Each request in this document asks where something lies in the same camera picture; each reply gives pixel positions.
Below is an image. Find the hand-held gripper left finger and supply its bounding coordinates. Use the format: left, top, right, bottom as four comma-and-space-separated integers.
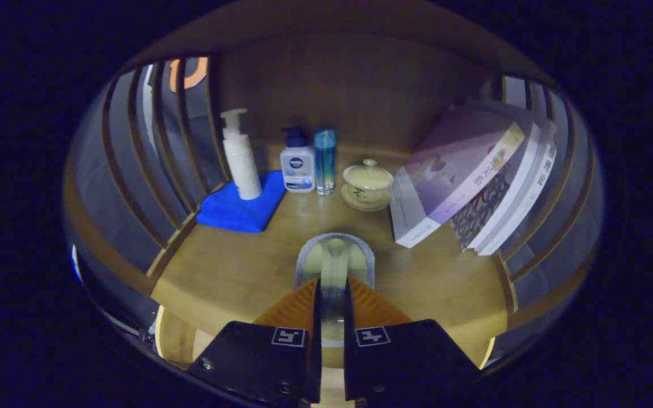
188, 277, 323, 406

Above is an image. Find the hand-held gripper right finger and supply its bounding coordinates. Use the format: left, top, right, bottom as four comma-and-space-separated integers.
342, 276, 481, 404

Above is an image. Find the pale green grey-based ornament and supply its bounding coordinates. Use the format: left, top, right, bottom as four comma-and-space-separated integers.
294, 232, 376, 347

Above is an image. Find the wooden countertop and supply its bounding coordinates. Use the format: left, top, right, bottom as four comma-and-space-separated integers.
151, 144, 511, 369

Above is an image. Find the wooden cabinet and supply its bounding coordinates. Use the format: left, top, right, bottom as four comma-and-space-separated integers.
63, 0, 605, 375

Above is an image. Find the blue folded cloth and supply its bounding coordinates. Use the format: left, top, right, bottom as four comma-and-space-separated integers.
196, 170, 286, 233

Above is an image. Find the patterned dark book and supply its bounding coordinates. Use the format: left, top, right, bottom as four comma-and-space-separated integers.
450, 164, 511, 251

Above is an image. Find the lidded ceramic tea cup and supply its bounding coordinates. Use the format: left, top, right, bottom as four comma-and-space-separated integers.
341, 159, 395, 212

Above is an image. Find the white pump bottle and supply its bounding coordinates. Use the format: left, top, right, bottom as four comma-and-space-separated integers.
220, 108, 263, 201

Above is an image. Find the white lotion bottle blue cap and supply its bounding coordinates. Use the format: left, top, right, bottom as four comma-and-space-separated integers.
279, 127, 316, 194

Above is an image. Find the blue glass bottle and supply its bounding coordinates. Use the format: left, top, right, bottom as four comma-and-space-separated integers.
313, 127, 337, 196

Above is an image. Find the purple book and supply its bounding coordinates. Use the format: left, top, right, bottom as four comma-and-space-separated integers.
389, 104, 525, 249

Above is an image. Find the plain white book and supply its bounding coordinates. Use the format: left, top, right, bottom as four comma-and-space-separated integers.
465, 122, 542, 253

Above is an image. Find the white book printed spine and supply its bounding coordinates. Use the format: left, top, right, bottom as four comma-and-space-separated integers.
477, 119, 558, 257

